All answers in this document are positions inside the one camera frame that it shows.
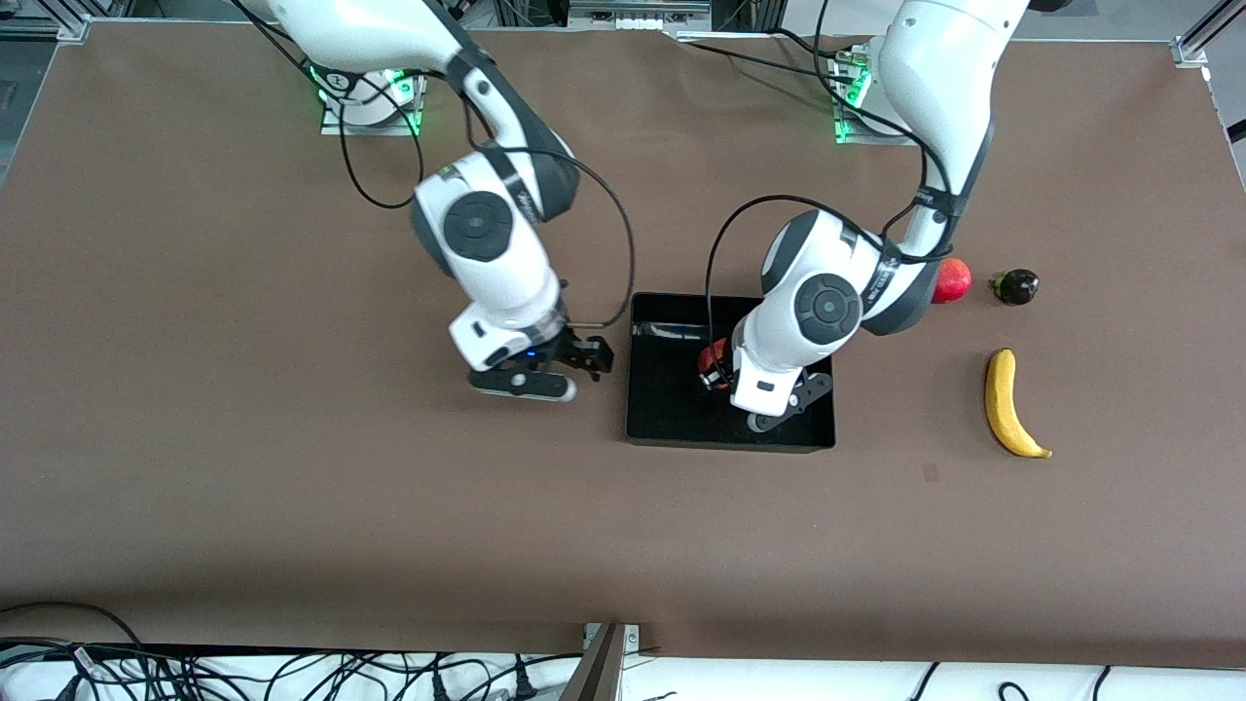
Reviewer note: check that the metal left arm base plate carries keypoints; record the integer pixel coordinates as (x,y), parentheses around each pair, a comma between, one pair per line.
(843,136)

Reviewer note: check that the grey metal frame bracket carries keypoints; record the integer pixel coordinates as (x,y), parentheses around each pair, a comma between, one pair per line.
(599,672)

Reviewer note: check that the dark purple mangosteen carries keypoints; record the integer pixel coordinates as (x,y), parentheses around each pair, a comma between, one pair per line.
(1017,287)

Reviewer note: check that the aluminium frame profile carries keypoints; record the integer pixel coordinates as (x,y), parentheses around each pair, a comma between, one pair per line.
(44,29)
(1207,39)

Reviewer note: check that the red yellow apple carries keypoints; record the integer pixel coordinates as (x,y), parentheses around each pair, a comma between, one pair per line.
(715,352)

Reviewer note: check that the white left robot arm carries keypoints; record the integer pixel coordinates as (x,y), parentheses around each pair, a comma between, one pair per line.
(934,78)

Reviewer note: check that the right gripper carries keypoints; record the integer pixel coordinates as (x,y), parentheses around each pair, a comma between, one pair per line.
(568,349)

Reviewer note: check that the red pomegranate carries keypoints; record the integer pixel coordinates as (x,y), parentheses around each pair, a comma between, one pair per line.
(957,282)

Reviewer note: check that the yellow banana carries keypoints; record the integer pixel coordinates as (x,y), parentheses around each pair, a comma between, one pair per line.
(1001,399)

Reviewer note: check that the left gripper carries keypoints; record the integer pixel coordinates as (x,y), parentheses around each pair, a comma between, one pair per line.
(721,373)

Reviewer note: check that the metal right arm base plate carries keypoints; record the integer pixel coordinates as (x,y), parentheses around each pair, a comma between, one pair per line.
(389,128)

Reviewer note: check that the black plastic box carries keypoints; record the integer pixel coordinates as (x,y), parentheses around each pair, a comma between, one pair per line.
(681,419)

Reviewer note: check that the grey metal connector box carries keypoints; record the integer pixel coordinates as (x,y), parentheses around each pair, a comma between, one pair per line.
(638,14)

